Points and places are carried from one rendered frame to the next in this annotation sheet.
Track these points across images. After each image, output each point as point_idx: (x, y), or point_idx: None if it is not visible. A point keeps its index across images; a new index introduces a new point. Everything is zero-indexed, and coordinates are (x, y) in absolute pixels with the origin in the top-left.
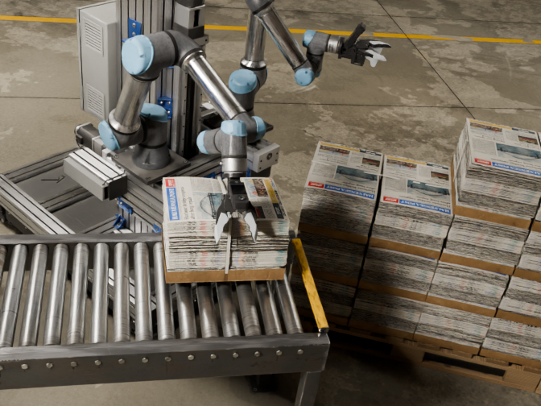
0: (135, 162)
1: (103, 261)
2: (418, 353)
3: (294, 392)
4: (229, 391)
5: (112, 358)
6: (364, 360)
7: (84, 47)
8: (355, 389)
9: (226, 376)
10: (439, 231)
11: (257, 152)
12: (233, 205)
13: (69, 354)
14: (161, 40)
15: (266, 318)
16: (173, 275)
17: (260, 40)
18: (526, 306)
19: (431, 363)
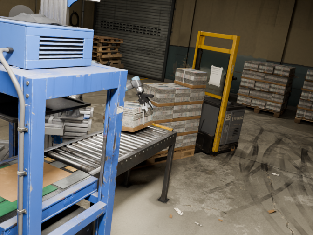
0: (71, 116)
1: None
2: (153, 160)
3: (136, 183)
4: (121, 190)
5: (146, 148)
6: (141, 169)
7: None
8: (148, 175)
9: (115, 188)
10: (154, 114)
11: (91, 110)
12: (151, 96)
13: (138, 151)
14: (95, 62)
15: (159, 133)
16: (134, 128)
17: None
18: (175, 130)
19: (156, 162)
